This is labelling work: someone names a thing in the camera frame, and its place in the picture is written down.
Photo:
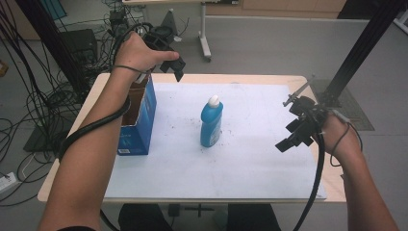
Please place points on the person's leg in black trousers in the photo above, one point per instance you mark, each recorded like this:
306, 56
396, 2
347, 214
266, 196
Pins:
253, 219
141, 219

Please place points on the white table leg with caster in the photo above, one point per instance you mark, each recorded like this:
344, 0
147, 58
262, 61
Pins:
204, 32

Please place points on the dark ribbed base plate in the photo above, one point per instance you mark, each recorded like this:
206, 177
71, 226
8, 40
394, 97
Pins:
352, 109

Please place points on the blue bottle with white cap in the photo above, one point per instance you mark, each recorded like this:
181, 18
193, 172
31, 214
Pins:
211, 125

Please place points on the person's left hand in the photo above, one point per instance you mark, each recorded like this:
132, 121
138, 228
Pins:
138, 54

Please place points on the black metal stand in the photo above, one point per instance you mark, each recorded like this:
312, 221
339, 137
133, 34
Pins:
362, 48
48, 38

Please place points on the person's right hand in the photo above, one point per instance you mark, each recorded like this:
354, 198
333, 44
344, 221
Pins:
341, 131

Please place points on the blue cardboard box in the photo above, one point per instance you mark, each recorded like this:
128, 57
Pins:
141, 128

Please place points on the white power strip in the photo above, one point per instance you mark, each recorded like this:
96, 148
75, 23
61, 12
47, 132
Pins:
6, 182

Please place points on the dark flat base plate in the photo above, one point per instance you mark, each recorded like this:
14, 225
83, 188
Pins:
38, 141

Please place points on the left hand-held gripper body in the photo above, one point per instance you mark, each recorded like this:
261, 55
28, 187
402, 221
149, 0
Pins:
157, 41

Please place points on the wooden cabinet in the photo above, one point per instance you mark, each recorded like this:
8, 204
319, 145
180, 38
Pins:
272, 8

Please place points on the grey triangular bracket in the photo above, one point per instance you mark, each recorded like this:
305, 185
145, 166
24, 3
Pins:
170, 20

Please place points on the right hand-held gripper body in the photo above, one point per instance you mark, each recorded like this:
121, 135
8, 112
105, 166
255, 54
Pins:
309, 117

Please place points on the teal panel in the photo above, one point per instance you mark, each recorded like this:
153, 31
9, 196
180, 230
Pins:
53, 8

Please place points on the black power adapter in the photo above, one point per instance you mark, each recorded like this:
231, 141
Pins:
117, 17

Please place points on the black equipment box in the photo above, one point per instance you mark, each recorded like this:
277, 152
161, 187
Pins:
80, 43

